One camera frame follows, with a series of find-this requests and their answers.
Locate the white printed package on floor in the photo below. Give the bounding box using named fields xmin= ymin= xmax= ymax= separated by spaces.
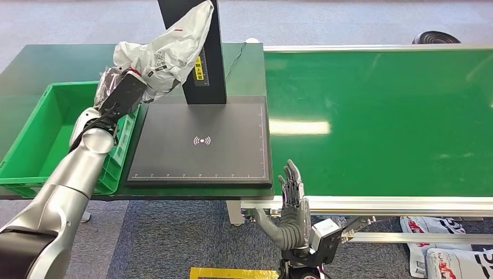
xmin=399 ymin=216 xmax=474 ymax=279
xmin=424 ymin=248 xmax=493 ymax=279

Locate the black round ribbed object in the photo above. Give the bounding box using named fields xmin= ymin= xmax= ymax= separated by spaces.
xmin=412 ymin=30 xmax=462 ymax=45

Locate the dark green table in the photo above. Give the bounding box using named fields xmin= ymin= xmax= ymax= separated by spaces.
xmin=0 ymin=42 xmax=276 ymax=201

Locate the black weighing scale platform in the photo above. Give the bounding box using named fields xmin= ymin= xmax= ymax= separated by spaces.
xmin=126 ymin=95 xmax=273 ymax=189

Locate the green conveyor belt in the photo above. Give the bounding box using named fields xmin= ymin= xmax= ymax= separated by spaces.
xmin=263 ymin=49 xmax=493 ymax=198

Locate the yellow floor tape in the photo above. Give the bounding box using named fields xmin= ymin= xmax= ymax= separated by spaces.
xmin=188 ymin=266 xmax=281 ymax=279

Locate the white red printed package bag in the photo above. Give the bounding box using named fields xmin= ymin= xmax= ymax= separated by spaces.
xmin=112 ymin=0 xmax=215 ymax=104

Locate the black scale column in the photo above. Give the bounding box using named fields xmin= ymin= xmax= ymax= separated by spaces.
xmin=157 ymin=0 xmax=228 ymax=105

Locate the thin black table cable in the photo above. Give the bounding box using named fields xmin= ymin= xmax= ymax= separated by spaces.
xmin=224 ymin=41 xmax=248 ymax=80

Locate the aluminium conveyor frame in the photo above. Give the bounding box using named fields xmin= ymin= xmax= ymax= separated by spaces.
xmin=239 ymin=43 xmax=493 ymax=245

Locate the green plastic crate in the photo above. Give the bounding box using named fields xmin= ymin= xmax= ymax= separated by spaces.
xmin=0 ymin=80 xmax=141 ymax=199

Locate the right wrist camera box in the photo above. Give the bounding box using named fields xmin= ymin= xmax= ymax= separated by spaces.
xmin=309 ymin=218 xmax=344 ymax=267

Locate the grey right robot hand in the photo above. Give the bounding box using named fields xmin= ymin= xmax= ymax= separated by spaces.
xmin=253 ymin=159 xmax=312 ymax=252

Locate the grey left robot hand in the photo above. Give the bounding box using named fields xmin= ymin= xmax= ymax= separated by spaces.
xmin=93 ymin=66 xmax=159 ymax=109

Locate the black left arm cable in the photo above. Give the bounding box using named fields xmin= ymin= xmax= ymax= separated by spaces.
xmin=68 ymin=103 xmax=118 ymax=153

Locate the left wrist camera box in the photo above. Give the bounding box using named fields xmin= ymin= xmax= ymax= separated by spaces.
xmin=98 ymin=73 xmax=148 ymax=121

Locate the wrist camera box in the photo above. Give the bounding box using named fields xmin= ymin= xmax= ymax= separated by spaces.
xmin=309 ymin=218 xmax=344 ymax=267
xmin=98 ymin=73 xmax=148 ymax=121

